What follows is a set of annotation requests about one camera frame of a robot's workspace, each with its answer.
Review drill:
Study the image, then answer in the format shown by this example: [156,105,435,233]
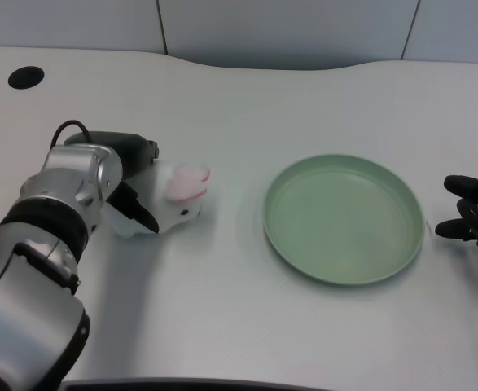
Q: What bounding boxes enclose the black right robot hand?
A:
[434,174,478,261]

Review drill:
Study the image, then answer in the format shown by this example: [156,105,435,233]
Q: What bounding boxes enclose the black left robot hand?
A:
[63,130,160,235]

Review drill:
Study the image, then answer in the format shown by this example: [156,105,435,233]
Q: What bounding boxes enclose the white plush rabbit doll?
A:
[107,160,212,239]

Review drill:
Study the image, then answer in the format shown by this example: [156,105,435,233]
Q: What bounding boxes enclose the green round plate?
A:
[262,152,426,288]

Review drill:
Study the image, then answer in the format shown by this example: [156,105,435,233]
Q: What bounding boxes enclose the black round table grommet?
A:
[7,66,46,90]

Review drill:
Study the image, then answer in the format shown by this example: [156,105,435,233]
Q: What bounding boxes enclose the thin dark arm cable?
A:
[50,120,91,150]

